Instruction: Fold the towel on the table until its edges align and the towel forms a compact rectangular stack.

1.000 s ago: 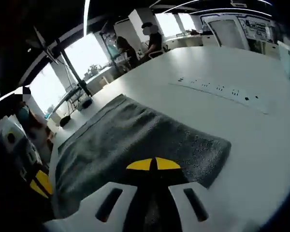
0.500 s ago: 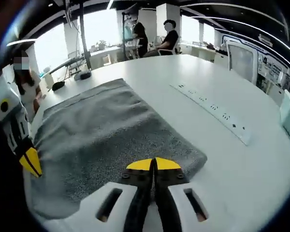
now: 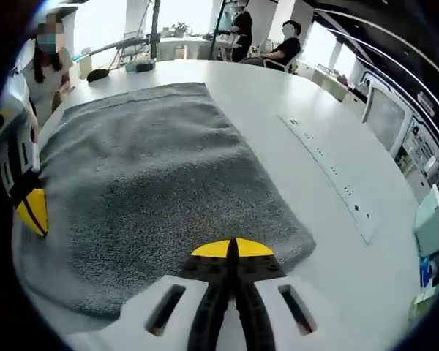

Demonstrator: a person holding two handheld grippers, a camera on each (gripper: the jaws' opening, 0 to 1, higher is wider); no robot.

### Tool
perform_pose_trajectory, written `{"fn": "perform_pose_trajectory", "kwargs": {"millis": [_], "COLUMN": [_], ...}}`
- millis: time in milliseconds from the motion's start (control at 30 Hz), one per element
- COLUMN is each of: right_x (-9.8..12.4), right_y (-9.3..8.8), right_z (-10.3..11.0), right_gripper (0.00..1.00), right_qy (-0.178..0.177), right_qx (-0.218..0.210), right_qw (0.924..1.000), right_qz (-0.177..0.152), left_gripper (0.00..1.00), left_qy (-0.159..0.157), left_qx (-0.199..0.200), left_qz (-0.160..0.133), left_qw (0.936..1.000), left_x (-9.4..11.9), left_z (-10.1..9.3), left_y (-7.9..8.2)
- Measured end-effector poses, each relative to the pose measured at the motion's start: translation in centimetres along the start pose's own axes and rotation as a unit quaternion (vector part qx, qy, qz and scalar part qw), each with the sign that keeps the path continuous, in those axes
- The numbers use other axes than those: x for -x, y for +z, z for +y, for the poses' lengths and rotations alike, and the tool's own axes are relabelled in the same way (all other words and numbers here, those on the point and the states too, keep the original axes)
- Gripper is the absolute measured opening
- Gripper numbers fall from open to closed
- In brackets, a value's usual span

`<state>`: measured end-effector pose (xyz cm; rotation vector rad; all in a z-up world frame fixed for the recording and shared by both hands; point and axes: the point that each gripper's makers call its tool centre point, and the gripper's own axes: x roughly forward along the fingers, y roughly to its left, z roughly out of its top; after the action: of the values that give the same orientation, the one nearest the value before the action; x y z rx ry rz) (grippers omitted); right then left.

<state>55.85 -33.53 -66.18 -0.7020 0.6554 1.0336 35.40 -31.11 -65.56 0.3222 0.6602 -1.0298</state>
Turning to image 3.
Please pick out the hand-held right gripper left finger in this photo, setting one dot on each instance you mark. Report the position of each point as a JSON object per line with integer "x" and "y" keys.
{"x": 139, "y": 329}

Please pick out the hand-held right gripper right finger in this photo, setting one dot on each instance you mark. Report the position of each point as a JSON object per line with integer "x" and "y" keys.
{"x": 278, "y": 329}

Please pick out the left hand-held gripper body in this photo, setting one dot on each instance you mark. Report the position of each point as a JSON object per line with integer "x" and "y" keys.
{"x": 12, "y": 109}

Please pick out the grey towel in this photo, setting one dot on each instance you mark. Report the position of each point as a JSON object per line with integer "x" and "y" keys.
{"x": 150, "y": 164}

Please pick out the black oval object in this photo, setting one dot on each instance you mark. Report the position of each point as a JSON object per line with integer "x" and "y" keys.
{"x": 98, "y": 75}

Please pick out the small blue container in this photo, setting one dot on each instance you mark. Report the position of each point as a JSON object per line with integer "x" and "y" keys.
{"x": 424, "y": 272}

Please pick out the light teal storage box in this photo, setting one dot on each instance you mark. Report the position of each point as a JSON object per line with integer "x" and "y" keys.
{"x": 430, "y": 223}

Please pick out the small potted plant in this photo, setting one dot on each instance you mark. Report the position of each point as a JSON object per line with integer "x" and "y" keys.
{"x": 180, "y": 29}

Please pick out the white office desk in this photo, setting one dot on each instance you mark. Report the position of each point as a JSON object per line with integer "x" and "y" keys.
{"x": 190, "y": 43}

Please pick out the black equipment stand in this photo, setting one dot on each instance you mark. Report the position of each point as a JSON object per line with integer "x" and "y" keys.
{"x": 218, "y": 29}

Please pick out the white mesh office chair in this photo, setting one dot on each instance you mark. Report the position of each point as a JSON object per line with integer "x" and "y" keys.
{"x": 386, "y": 113}

